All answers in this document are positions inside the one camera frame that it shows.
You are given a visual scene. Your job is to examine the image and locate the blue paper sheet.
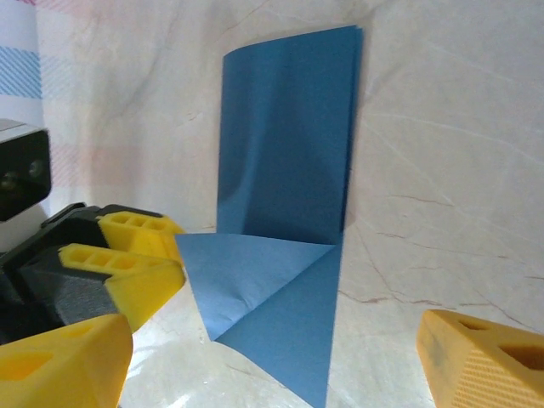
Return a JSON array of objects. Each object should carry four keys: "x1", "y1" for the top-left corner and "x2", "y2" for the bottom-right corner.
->
[{"x1": 176, "y1": 24, "x2": 365, "y2": 408}]

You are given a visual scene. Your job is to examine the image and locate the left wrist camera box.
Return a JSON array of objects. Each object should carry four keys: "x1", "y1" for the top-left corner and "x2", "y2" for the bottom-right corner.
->
[{"x1": 0, "y1": 118, "x2": 53, "y2": 222}]

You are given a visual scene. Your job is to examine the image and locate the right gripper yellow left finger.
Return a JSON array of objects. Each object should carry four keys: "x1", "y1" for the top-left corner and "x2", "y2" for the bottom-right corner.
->
[{"x1": 0, "y1": 313, "x2": 133, "y2": 408}]

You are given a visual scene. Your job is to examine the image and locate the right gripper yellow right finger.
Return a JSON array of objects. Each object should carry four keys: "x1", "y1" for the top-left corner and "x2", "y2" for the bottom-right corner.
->
[{"x1": 416, "y1": 309, "x2": 544, "y2": 408}]

